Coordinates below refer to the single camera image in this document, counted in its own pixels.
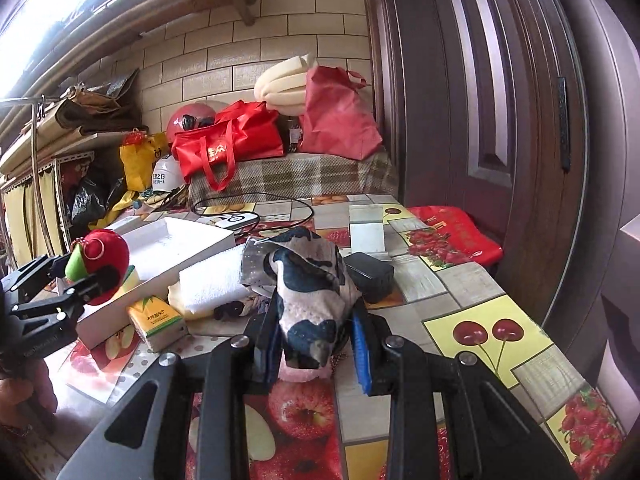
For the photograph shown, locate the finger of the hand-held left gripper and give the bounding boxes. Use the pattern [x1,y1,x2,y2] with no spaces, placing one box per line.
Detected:
[10,267,127,332]
[0,254,77,307]

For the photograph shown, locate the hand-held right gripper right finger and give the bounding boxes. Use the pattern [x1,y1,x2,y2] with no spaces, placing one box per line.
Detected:
[349,309,571,480]

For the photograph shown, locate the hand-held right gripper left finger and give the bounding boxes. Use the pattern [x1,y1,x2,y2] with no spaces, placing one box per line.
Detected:
[65,309,282,480]

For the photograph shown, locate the pink fluffy sponge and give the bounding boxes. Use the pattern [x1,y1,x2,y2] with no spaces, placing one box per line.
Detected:
[277,355,335,384]

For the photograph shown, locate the red plush apple toy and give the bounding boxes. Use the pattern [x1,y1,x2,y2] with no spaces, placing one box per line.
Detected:
[65,229,132,306]

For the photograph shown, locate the teal white sponge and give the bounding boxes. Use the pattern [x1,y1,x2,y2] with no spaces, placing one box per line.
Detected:
[125,296,190,353]

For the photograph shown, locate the cow print soft cloth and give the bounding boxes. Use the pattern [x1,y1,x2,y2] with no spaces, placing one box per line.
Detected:
[241,226,362,368]

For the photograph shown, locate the pale yellow soft sponge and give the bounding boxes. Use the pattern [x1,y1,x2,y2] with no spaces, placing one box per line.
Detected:
[167,280,223,322]

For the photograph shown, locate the white shallow box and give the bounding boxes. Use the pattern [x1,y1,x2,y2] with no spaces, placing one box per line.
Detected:
[75,216,236,348]

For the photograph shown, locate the white foam sheet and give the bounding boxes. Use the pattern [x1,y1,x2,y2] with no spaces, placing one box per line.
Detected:
[178,247,252,311]

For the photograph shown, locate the person's left hand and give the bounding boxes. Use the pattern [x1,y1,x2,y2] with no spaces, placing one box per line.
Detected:
[0,360,57,433]

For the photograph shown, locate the yellow curtain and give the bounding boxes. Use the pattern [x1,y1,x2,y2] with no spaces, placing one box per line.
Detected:
[0,160,66,267]

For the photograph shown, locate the small black item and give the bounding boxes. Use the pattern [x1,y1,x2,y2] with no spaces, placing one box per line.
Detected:
[214,301,253,321]

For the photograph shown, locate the crumpled yellow plastic bag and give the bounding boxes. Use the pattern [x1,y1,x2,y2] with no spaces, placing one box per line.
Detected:
[89,191,135,232]

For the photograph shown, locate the small black box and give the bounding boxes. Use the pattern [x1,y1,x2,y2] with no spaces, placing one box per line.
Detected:
[345,252,396,304]

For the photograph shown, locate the black plastic bag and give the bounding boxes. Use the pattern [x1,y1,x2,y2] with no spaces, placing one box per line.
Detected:
[70,172,127,227]

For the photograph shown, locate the curved metal pipe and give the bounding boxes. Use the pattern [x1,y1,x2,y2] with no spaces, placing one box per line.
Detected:
[0,94,58,261]

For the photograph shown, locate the wooden shelf boards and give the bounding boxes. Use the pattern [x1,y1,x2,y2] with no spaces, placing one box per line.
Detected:
[0,110,138,176]

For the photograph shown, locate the grey phone stand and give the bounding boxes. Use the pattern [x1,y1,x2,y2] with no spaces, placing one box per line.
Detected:
[348,203,389,261]

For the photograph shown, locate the white helmet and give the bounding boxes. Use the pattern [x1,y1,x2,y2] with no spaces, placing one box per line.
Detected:
[151,155,188,193]

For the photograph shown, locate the yellow shopping bag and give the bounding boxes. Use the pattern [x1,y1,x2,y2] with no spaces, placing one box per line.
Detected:
[119,130,170,192]

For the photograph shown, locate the red printed cushion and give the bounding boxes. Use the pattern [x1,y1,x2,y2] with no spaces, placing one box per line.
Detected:
[407,205,503,267]

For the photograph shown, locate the brown paper bags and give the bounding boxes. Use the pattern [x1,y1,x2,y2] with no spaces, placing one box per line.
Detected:
[54,67,142,132]

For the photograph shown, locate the plaid blanket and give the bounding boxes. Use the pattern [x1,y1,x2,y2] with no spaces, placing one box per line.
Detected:
[187,151,399,207]

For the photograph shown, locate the red helmet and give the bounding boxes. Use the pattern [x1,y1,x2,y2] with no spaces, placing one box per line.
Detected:
[166,100,231,143]

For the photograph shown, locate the bright red tote bag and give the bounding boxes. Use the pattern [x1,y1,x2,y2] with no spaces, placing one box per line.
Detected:
[171,101,287,192]

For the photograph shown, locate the light red fabric bag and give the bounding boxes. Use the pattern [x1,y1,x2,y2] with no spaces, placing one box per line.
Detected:
[298,66,383,161]

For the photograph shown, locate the bright window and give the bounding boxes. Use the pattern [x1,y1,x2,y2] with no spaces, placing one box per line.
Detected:
[0,0,168,101]

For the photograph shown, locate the cream foam roll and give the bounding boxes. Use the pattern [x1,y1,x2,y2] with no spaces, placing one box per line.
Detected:
[254,52,318,120]

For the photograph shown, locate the brown wooden door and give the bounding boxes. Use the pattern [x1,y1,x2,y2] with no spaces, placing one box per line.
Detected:
[370,0,640,411]

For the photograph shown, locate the black door hinge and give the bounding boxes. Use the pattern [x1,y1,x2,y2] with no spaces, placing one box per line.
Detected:
[558,76,572,171]

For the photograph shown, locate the white charger with black ring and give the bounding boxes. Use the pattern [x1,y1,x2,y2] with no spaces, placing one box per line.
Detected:
[197,212,261,234]

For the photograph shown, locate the black cable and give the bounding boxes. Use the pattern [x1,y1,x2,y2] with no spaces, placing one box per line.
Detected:
[192,192,315,235]

